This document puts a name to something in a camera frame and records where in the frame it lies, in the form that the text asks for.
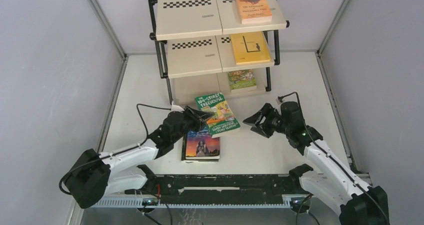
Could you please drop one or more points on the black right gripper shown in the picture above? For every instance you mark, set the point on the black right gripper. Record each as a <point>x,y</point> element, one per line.
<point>267,110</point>

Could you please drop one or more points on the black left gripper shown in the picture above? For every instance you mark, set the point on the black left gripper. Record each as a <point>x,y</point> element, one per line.
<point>198,117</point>

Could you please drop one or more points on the dark green treehouse book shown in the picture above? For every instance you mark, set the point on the dark green treehouse book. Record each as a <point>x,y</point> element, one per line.
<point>223,121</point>

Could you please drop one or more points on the light green treehouse book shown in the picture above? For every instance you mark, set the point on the light green treehouse book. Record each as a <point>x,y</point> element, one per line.
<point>241,81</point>

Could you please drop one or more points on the yellow book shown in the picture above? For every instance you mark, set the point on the yellow book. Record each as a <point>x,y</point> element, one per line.
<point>250,48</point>

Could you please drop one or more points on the orange paperback book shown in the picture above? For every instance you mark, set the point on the orange paperback book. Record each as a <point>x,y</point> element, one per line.
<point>254,11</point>

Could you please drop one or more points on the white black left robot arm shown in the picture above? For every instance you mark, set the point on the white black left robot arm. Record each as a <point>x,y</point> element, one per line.
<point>98,174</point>

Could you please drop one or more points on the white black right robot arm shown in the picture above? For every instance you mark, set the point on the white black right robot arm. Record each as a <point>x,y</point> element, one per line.
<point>352,199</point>

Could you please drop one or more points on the Jane Eyre blue book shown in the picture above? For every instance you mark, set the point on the Jane Eyre blue book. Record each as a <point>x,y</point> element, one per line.
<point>202,145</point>

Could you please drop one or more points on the dark black-green book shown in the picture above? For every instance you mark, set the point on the dark black-green book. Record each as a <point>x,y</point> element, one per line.
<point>182,150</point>

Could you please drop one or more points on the cream three-tier shelf rack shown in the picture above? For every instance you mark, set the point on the cream three-tier shelf rack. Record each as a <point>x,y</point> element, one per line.
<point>193,46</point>

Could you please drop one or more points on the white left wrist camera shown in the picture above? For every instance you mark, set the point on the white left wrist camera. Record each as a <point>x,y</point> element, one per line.
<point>176,108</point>

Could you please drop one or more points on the black mounting base rail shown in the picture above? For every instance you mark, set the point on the black mounting base rail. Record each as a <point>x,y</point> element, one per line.
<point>224,189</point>

